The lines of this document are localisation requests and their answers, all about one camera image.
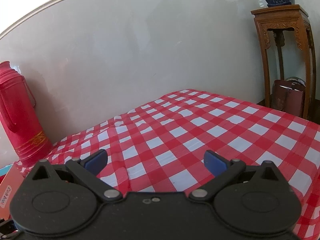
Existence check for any red thermos flask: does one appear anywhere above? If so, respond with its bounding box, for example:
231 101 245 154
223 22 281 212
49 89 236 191
1 61 53 166

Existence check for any colourful cardboard box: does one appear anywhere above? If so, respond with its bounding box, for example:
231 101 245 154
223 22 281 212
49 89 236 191
1 164 24 220

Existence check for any carved wooden plant stand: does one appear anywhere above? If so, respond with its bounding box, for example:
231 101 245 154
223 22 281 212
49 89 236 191
251 4 317 119

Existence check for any red white checkered tablecloth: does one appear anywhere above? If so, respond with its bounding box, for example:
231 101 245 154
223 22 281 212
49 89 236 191
10 90 319 239

